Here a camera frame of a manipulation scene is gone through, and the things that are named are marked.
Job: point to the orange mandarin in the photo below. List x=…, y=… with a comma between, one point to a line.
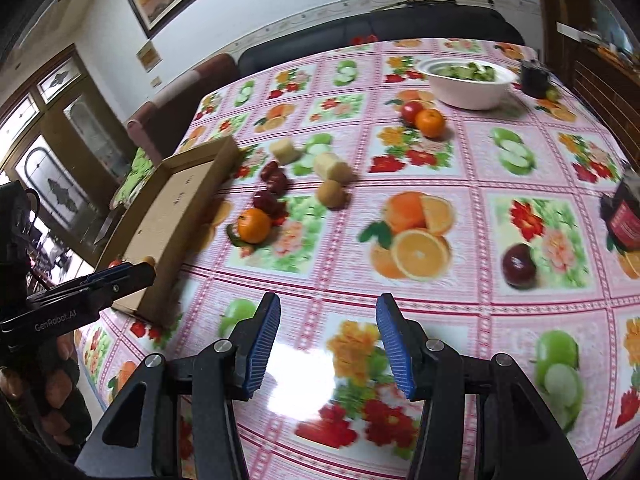
x=431, y=123

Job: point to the person left hand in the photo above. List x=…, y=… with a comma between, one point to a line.
x=50, y=405

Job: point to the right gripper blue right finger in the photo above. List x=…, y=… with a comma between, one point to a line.
x=404, y=350

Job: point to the green patterned bedding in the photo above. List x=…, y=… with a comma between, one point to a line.
x=140, y=170

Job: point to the small black cup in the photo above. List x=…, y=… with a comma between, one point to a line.
x=534, y=79

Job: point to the white bowl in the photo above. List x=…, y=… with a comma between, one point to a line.
x=467, y=94

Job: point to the green vegetables in bowl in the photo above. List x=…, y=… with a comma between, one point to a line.
x=470, y=71

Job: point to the red jujube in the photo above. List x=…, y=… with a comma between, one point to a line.
x=268, y=170
x=277, y=184

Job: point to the dark plum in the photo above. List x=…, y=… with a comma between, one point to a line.
x=266, y=202
x=518, y=267

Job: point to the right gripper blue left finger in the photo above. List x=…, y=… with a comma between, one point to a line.
x=253, y=341

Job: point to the wooden sideboard cabinet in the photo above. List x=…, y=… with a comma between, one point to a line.
x=610, y=93

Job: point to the red item on sofa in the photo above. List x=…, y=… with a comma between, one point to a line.
x=361, y=40

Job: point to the pale sugarcane chunk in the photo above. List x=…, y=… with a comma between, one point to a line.
x=329, y=166
x=284, y=151

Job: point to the brown kiwi fruit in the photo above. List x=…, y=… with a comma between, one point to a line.
x=331, y=194

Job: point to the cardboard tray box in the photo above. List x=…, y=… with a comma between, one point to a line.
x=164, y=219

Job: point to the brown armchair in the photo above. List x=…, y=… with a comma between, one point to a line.
x=159, y=124

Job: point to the dark jar with cork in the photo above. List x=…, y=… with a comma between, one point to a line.
x=620, y=213

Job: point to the wooden glass door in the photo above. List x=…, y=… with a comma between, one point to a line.
x=61, y=138

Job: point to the floral fruit print tablecloth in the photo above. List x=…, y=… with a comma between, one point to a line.
x=427, y=221

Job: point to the mandarin with leaf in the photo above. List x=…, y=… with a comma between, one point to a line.
x=252, y=227

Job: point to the green grape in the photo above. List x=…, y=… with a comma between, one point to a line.
x=553, y=94

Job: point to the black leather sofa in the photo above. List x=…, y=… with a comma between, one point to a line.
x=428, y=19

